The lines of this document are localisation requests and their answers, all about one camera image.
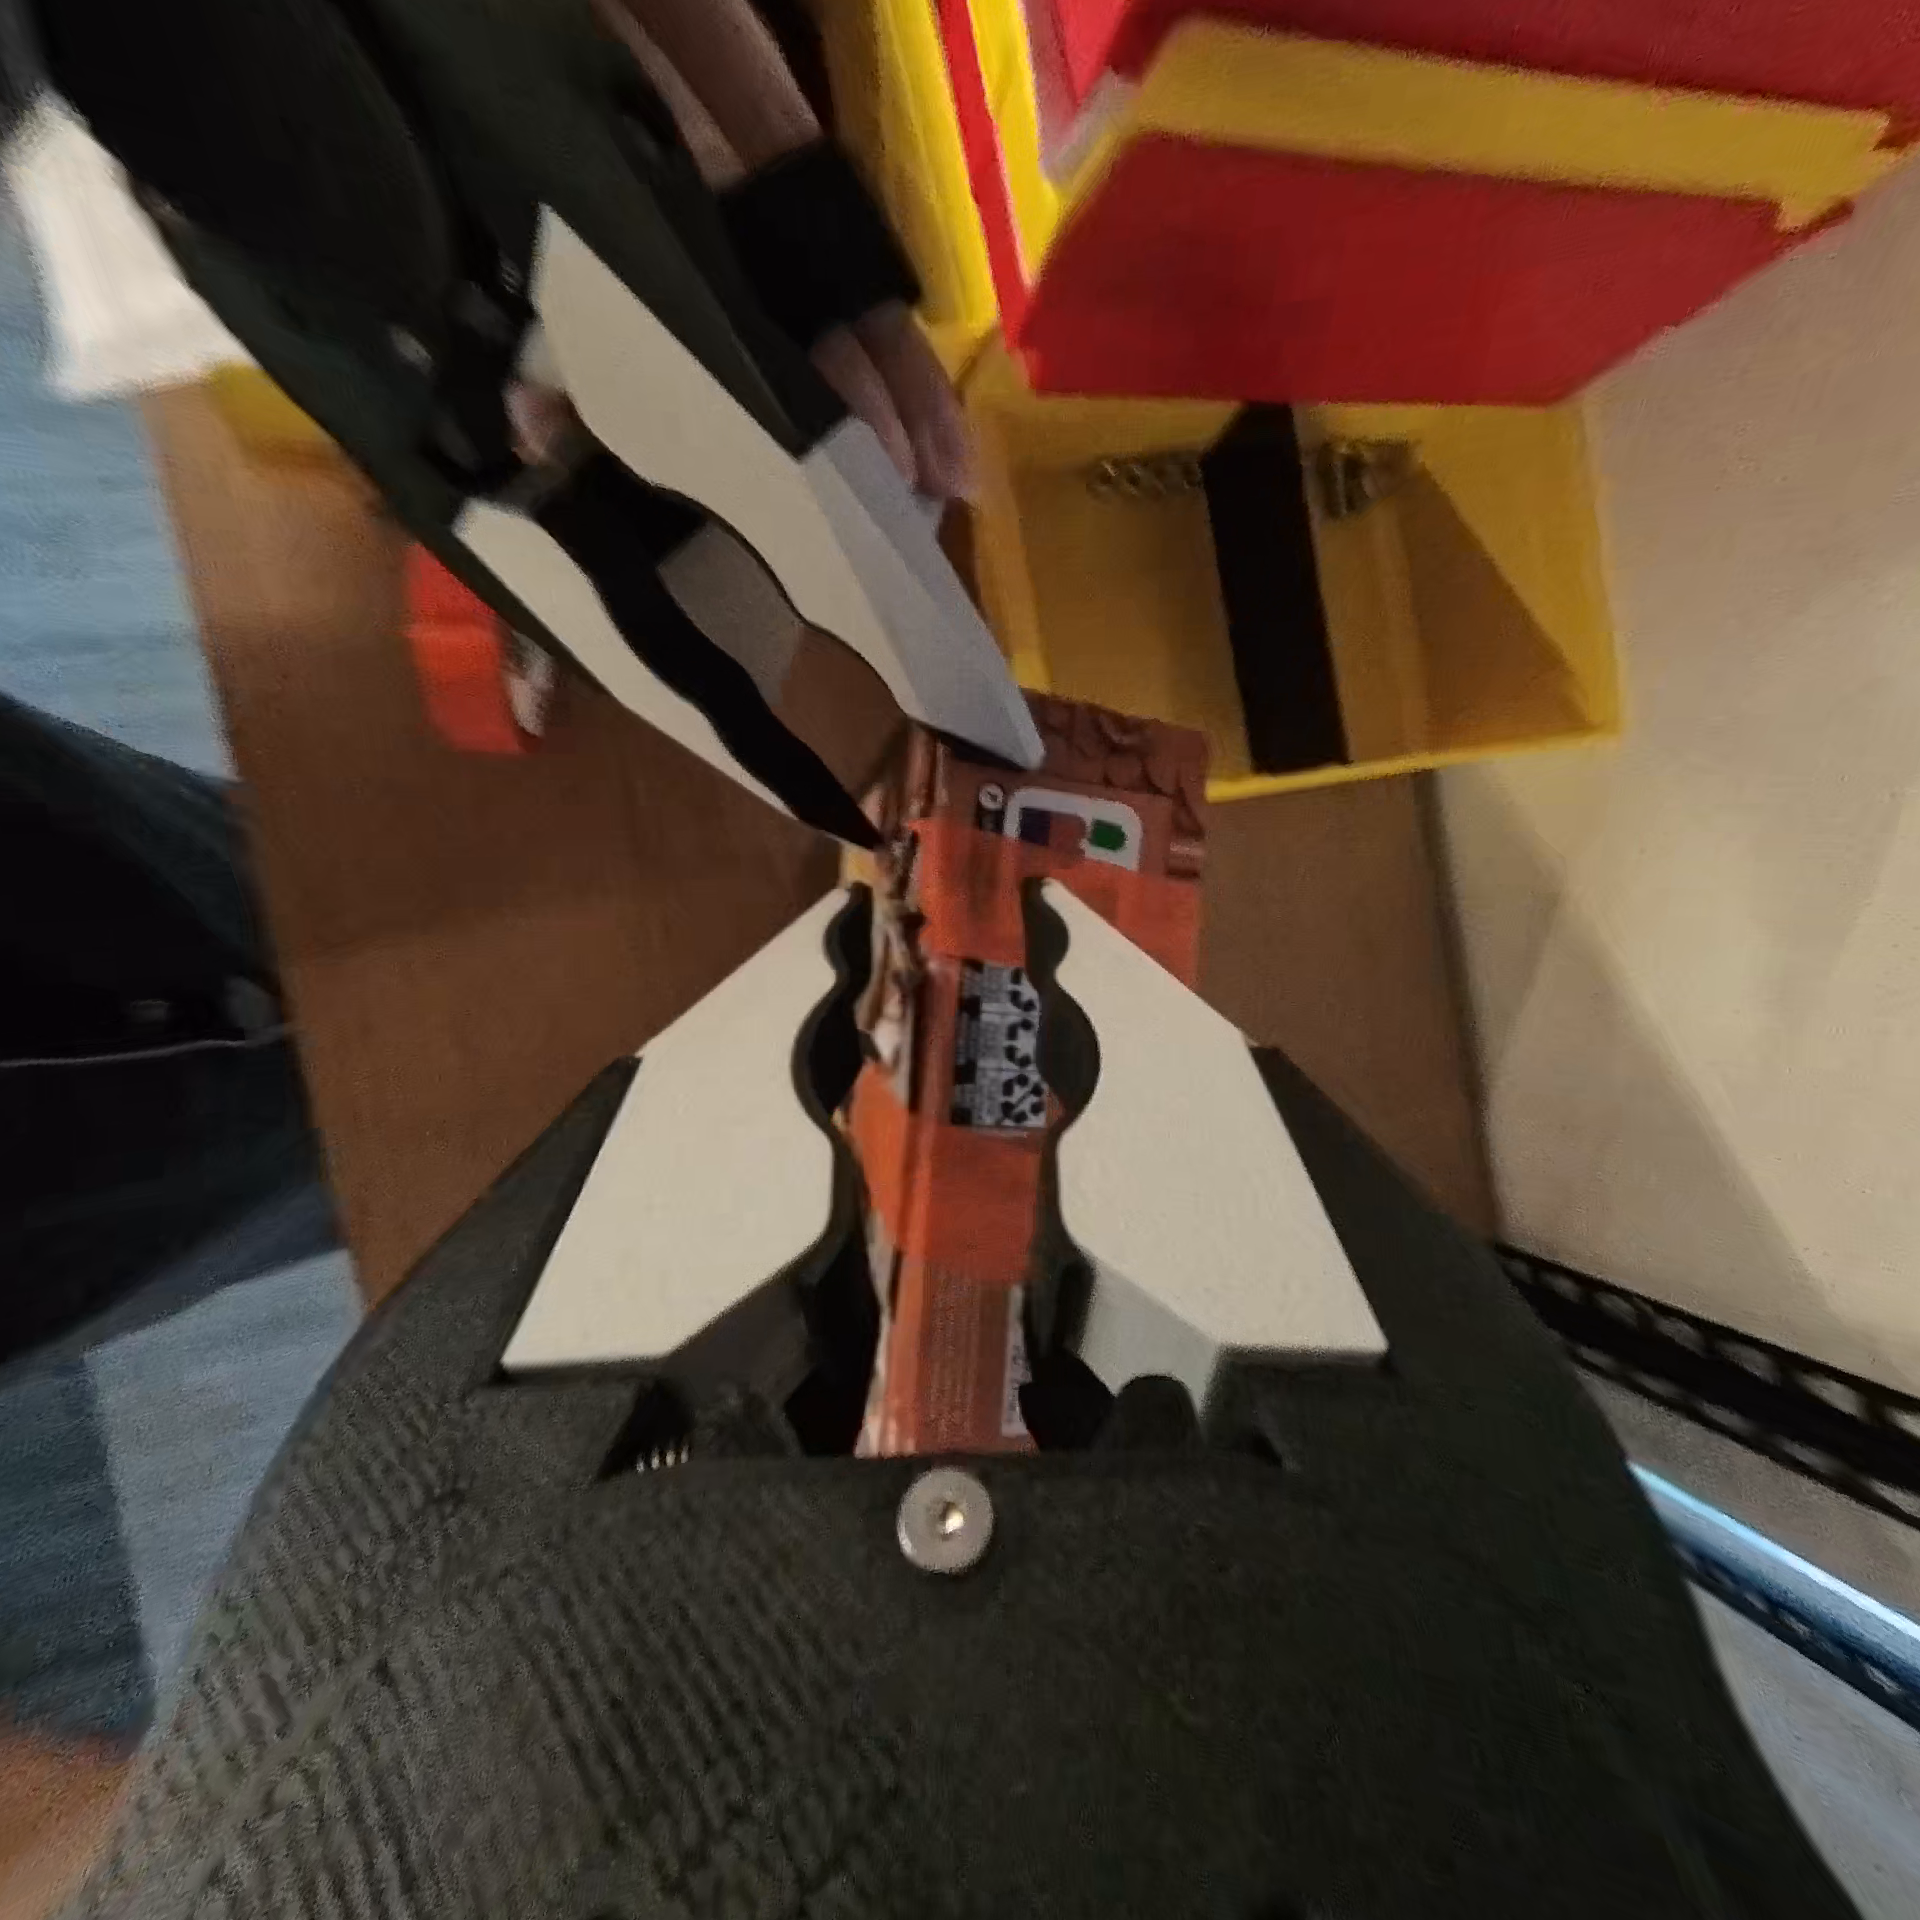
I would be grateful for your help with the black bin divider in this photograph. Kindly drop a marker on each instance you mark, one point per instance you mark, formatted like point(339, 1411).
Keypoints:
point(1276, 599)

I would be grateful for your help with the silver metal upright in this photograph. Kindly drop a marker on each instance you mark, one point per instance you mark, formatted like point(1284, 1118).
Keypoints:
point(1786, 1589)

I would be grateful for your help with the black perforated rack frame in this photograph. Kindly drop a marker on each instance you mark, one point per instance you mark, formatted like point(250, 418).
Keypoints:
point(1724, 1381)

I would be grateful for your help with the pile of brass screws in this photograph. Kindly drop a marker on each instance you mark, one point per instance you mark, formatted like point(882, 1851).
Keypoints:
point(1141, 475)

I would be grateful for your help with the person's left forearm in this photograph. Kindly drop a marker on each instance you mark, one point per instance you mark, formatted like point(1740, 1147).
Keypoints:
point(733, 77)

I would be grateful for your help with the red plastic bin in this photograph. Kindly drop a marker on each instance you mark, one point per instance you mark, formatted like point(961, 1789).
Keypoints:
point(1576, 28)
point(1348, 285)

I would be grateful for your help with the orchid print toy box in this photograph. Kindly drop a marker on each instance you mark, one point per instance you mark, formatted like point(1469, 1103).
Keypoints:
point(982, 1050)

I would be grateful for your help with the person's left hand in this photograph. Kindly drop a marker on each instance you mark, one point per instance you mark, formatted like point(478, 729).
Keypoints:
point(900, 390)

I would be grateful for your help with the orange tape roll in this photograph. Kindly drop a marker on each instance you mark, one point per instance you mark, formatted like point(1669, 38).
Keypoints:
point(458, 661)

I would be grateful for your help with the yellow bin with black divider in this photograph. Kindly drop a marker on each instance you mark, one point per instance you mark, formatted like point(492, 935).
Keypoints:
point(1469, 629)

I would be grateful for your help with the wooden desk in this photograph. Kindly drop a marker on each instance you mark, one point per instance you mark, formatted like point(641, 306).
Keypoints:
point(524, 931)

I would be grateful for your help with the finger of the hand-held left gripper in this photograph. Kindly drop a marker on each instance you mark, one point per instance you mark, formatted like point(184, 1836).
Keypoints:
point(661, 390)
point(517, 548)

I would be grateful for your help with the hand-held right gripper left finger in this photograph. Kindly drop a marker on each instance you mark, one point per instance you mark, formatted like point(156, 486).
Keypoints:
point(674, 1201)

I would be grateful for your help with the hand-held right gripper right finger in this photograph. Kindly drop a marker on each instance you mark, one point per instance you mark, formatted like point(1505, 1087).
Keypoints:
point(1213, 1201)

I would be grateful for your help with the person's dark pants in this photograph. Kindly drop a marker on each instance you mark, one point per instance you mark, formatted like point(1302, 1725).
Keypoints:
point(136, 975)

